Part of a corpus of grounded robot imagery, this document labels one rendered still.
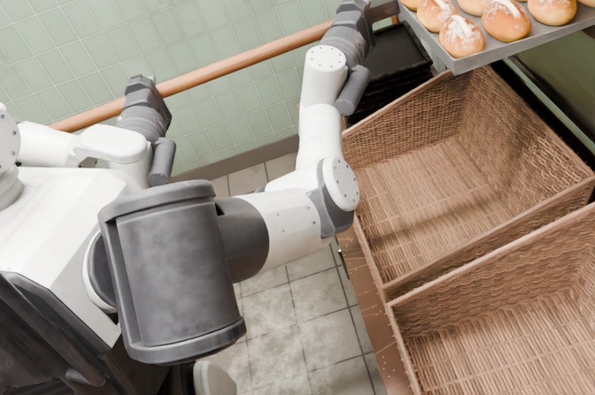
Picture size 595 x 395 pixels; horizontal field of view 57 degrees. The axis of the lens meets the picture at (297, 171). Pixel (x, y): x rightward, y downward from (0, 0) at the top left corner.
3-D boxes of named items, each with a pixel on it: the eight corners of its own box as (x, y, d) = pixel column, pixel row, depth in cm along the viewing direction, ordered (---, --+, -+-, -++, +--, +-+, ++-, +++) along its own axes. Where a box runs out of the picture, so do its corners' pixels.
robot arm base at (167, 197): (282, 326, 53) (190, 369, 44) (194, 333, 60) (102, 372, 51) (245, 173, 54) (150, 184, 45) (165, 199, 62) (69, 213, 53)
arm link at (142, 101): (110, 82, 105) (95, 119, 96) (156, 68, 103) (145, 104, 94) (141, 133, 113) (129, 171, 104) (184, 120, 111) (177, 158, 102)
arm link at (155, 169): (118, 164, 103) (104, 207, 94) (110, 117, 96) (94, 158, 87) (180, 166, 103) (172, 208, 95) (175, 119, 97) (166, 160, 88)
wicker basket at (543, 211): (484, 126, 168) (478, 48, 150) (595, 263, 124) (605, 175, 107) (333, 179, 170) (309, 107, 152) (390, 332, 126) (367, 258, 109)
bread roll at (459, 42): (495, 53, 89) (493, 23, 85) (457, 68, 89) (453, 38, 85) (467, 28, 96) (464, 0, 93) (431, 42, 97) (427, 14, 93)
